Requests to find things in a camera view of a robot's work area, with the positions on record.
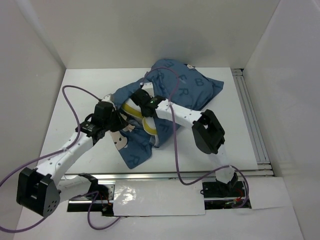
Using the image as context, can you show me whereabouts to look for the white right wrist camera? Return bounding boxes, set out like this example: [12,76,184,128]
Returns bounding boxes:
[140,82,155,98]

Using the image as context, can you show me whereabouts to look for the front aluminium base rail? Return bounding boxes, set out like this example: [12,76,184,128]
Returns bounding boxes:
[67,171,251,217]

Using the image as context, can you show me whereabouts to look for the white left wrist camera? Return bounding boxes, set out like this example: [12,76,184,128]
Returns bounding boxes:
[101,93,114,103]

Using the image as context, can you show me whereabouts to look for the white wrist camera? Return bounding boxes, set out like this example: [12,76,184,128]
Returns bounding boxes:
[140,82,155,98]
[101,93,114,103]

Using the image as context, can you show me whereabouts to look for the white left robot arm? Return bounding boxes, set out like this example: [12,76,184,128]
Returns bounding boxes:
[16,101,128,218]

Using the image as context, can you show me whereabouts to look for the blue cartoon print pillowcase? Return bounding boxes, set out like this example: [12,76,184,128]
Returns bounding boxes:
[112,59,224,169]

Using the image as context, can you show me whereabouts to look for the aluminium frame rail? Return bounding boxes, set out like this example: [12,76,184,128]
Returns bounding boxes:
[231,68,274,176]

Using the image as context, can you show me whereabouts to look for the white cover sheet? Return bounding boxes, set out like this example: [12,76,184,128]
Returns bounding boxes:
[113,179,206,217]

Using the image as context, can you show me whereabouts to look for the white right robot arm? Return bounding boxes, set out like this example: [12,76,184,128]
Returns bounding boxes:
[127,89,238,197]

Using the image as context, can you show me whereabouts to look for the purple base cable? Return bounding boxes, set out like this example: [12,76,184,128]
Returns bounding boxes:
[87,191,126,230]

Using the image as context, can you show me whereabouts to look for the white pillow with yellow edge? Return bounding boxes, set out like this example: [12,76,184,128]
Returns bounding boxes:
[122,96,160,148]

